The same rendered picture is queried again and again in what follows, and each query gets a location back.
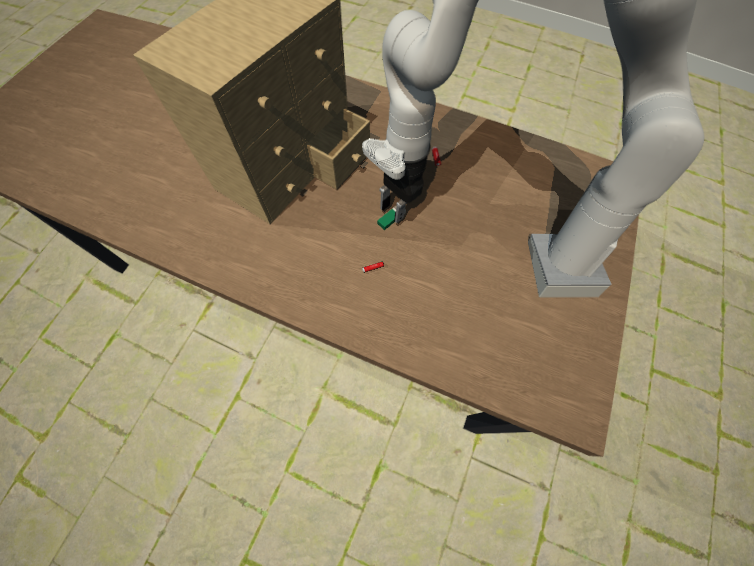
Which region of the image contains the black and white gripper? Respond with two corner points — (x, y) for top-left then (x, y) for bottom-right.
(362, 122), (432, 223)

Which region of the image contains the small wooden chest of drawers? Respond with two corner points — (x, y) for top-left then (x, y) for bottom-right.
(133, 0), (348, 224)

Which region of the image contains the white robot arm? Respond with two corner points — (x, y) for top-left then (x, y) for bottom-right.
(382, 0), (704, 277)

